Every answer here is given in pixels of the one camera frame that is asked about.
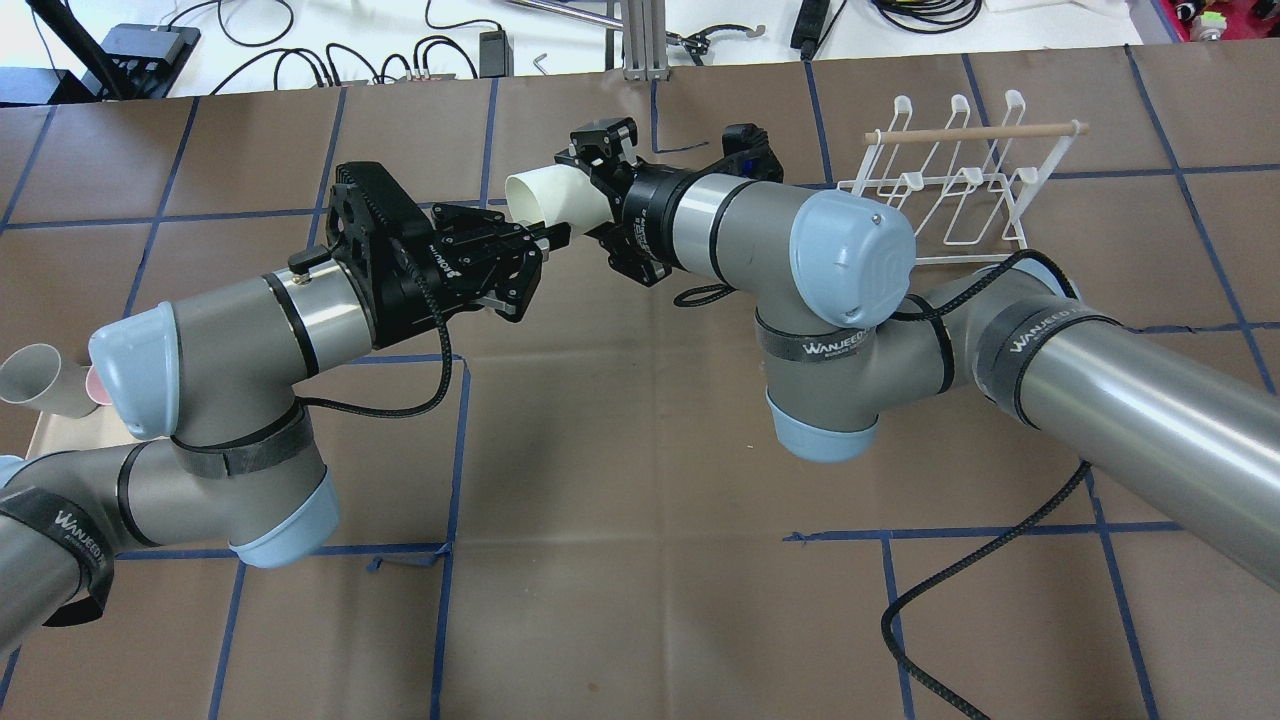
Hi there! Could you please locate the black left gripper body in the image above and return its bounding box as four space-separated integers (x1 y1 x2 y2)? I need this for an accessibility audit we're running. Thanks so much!
328 161 547 348

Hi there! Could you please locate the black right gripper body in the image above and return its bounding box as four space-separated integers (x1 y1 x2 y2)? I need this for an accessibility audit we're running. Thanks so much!
590 154 696 287

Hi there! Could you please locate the white plastic cup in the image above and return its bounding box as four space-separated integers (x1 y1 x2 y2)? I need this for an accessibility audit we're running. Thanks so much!
506 164 613 234

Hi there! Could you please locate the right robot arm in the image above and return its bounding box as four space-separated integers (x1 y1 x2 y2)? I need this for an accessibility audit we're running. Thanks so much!
556 118 1279 585

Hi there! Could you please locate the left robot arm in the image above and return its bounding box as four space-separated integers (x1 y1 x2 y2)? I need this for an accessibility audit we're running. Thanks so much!
3 161 571 653

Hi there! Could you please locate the pink plastic cup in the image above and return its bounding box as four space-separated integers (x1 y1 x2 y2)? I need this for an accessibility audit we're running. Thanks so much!
84 365 113 406

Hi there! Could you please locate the grey plastic cup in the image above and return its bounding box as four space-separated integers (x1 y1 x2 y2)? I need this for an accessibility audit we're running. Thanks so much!
1 343 100 419

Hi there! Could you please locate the light blue cup near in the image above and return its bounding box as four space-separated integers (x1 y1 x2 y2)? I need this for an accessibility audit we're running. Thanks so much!
0 455 27 489

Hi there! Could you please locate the black power adapter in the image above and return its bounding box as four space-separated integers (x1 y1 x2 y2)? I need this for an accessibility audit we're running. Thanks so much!
477 29 515 78

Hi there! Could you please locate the cream plastic tray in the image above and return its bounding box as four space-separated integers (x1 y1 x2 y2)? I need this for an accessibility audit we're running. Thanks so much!
26 406 137 459

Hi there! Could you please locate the aluminium frame post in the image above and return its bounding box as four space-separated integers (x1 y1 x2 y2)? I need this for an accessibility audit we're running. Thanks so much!
620 0 669 81

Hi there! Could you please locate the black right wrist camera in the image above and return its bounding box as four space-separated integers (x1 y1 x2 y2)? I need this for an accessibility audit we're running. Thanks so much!
704 123 785 183

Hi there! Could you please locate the white wire cup rack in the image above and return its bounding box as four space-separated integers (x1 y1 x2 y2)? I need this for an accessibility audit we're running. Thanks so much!
836 88 1091 266

